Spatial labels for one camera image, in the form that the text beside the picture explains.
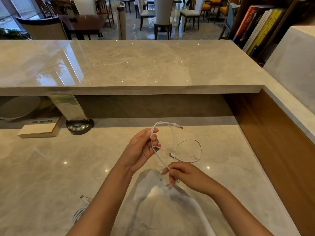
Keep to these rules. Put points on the person's right hand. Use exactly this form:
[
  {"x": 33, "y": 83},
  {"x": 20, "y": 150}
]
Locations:
[{"x": 194, "y": 179}]

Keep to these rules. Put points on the person's left hand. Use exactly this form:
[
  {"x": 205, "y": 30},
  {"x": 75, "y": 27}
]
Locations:
[{"x": 137, "y": 152}]

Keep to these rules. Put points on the person's right forearm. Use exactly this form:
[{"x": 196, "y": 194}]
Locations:
[{"x": 238, "y": 216}]

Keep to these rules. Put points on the person's left forearm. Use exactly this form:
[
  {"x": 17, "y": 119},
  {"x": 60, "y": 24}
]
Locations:
[{"x": 103, "y": 206}]

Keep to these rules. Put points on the black round button base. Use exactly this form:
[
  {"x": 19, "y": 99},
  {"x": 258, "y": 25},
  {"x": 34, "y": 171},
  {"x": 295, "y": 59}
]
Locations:
[{"x": 78, "y": 127}]

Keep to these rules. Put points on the clear acrylic sign holder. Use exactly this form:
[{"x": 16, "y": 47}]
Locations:
[{"x": 69, "y": 108}]

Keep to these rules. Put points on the dark yellow printed packet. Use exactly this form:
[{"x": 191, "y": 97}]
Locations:
[{"x": 49, "y": 106}]

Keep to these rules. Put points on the white flat box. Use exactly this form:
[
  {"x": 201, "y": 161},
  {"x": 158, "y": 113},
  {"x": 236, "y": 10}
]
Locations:
[{"x": 37, "y": 130}]

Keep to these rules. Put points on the round grey plate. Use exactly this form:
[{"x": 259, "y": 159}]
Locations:
[{"x": 18, "y": 106}]

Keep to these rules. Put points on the dark wooden table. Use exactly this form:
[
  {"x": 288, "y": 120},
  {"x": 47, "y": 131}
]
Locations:
[{"x": 85, "y": 20}]

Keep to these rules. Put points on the tall white high-back chair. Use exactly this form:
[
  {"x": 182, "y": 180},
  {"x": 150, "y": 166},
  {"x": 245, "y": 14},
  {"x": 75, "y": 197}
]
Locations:
[{"x": 163, "y": 7}]

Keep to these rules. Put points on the curved beige armchair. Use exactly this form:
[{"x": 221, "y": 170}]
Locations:
[{"x": 43, "y": 29}]

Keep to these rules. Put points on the white cushioned wooden armchair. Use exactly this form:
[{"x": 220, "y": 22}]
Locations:
[{"x": 85, "y": 4}]

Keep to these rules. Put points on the orange chair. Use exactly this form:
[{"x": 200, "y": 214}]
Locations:
[
  {"x": 224, "y": 9},
  {"x": 206, "y": 6}
]

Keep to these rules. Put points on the row of upright books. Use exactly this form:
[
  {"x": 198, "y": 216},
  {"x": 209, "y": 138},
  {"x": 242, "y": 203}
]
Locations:
[{"x": 258, "y": 29}]

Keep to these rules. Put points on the teal chair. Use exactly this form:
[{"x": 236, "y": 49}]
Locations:
[{"x": 231, "y": 15}]

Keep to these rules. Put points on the green potted plant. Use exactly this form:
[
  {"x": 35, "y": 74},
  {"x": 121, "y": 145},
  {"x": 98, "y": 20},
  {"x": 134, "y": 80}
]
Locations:
[{"x": 12, "y": 34}]

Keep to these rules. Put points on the dark wooden bookshelf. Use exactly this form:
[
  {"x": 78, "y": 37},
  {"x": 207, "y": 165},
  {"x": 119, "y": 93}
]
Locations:
[{"x": 240, "y": 9}]

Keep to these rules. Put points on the dark wooden frame armchair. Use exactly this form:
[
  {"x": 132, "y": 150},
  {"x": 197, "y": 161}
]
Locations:
[
  {"x": 104, "y": 7},
  {"x": 53, "y": 7}
]

